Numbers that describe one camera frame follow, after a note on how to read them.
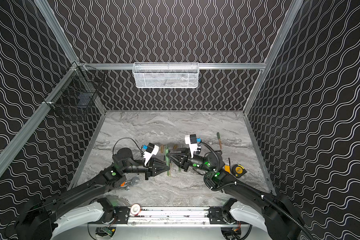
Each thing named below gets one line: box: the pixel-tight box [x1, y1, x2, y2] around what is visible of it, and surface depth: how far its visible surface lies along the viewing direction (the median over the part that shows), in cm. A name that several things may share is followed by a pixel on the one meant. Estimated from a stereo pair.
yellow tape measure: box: [231, 164, 247, 178], surface depth 89 cm
